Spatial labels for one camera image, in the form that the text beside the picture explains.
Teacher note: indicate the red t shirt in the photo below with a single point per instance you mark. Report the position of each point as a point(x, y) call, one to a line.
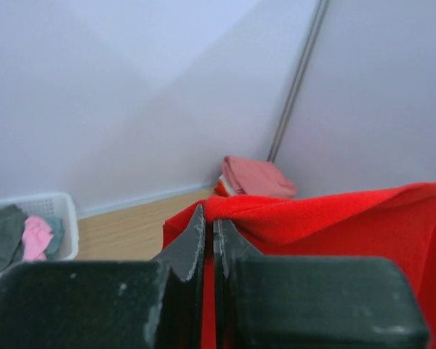
point(396, 223)

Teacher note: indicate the white plastic laundry basket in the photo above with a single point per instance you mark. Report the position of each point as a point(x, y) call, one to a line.
point(54, 205)

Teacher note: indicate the blue-grey t shirt in basket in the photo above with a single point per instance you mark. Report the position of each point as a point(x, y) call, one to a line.
point(57, 230)

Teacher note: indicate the folded white t shirt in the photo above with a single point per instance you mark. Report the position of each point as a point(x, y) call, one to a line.
point(223, 178)

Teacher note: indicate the pink t shirt in basket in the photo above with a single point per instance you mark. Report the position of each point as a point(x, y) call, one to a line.
point(36, 237)

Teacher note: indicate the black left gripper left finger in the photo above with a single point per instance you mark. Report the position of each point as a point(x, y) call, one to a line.
point(177, 315)

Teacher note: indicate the folded orange-red t shirt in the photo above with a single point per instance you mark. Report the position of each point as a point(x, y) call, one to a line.
point(223, 189)

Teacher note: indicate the folded salmon pink t shirt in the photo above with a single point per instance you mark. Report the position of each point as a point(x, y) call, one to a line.
point(256, 178)

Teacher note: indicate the right corner aluminium post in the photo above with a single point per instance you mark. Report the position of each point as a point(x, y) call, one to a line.
point(299, 72)

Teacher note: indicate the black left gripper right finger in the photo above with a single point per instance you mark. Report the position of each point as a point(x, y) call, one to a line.
point(228, 244)

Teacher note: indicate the grey t shirt in basket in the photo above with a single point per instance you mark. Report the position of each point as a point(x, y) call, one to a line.
point(12, 226)

